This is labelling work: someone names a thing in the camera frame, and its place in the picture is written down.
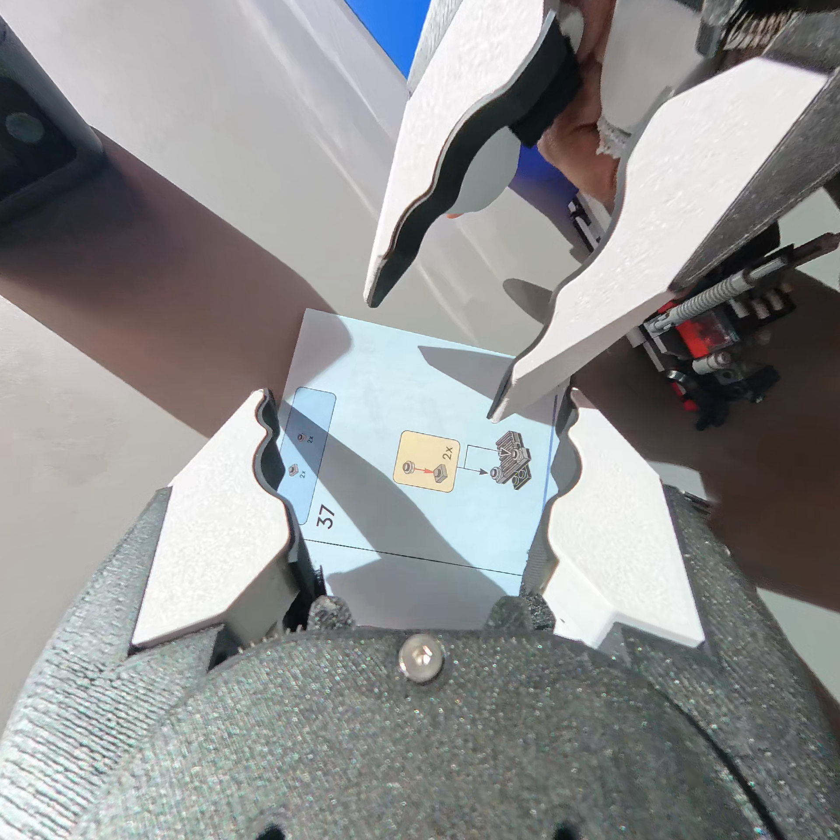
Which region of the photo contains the person's right hand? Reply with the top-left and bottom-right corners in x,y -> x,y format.
537,0 -> 623,212

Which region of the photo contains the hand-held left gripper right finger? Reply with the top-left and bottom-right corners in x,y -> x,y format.
521,387 -> 708,651

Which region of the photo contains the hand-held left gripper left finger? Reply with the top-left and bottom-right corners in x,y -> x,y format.
131,388 -> 309,651

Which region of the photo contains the dark grey cube device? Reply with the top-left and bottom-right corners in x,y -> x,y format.
0,16 -> 107,227

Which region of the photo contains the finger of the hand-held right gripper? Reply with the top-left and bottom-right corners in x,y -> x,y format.
487,56 -> 840,424
363,0 -> 585,309

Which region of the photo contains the black red toy brick truck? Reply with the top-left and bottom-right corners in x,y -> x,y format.
564,197 -> 824,431

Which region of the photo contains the light blue instruction booklet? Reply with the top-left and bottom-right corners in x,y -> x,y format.
276,308 -> 568,634

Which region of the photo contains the grey desk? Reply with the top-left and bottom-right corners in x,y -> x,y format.
0,0 -> 840,723

